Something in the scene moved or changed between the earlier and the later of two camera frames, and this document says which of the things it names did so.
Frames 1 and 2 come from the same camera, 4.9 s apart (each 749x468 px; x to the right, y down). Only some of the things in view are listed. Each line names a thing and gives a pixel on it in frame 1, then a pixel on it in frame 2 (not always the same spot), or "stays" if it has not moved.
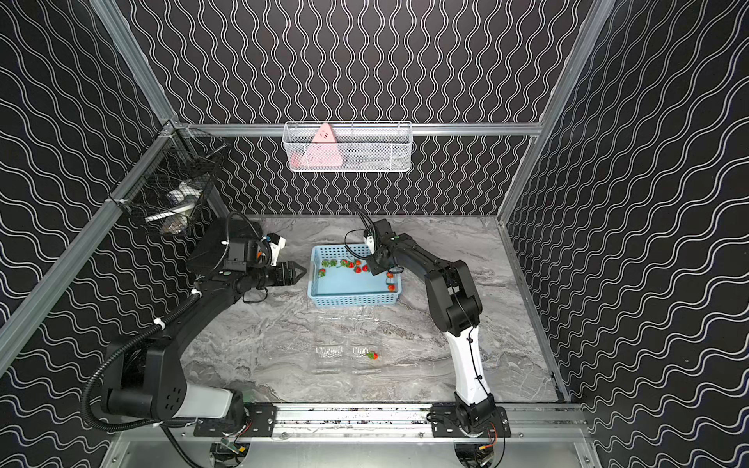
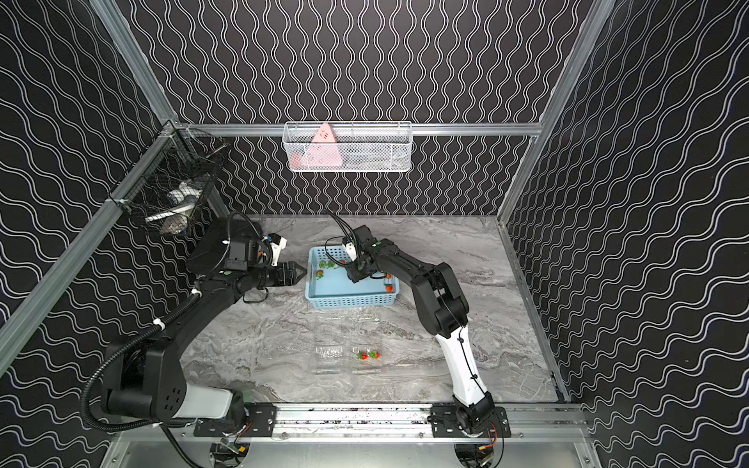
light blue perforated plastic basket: (340, 276) stays
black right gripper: (373, 266) to (352, 273)
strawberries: (361, 364) stays
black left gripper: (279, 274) stays
